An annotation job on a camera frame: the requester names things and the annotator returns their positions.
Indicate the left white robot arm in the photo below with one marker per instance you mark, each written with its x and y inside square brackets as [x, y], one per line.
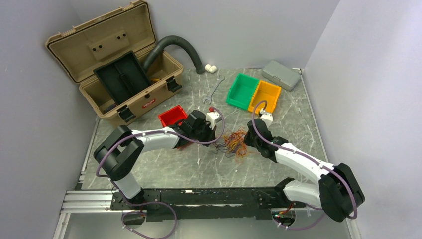
[118, 154]

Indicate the white pipe fitting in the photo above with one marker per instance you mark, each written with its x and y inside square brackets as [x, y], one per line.
[209, 68]

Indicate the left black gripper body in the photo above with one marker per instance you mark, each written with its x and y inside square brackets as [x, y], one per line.
[203, 134]

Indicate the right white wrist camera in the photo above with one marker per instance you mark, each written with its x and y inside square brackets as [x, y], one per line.
[267, 118]

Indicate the tan plastic toolbox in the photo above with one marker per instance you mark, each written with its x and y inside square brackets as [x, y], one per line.
[102, 40]

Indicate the green plastic bin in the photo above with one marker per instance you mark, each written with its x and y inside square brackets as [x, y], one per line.
[242, 90]

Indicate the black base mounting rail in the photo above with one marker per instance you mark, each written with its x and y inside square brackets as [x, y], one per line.
[204, 203]

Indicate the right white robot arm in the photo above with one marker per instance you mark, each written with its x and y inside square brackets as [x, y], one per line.
[331, 188]

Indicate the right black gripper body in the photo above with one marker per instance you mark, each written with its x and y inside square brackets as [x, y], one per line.
[252, 141]

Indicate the orange plastic bin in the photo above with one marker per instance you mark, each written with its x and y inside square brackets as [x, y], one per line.
[268, 92]

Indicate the grey plastic case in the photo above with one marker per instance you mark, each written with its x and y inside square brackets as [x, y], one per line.
[281, 75]

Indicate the aluminium extrusion frame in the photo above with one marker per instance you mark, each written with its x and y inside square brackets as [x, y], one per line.
[81, 201]

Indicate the red plastic bin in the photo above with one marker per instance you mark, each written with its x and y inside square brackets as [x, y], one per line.
[172, 116]

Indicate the black toolbox tray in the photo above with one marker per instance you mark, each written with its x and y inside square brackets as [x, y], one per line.
[123, 78]

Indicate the silver open-end wrench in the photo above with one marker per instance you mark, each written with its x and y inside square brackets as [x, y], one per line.
[208, 98]

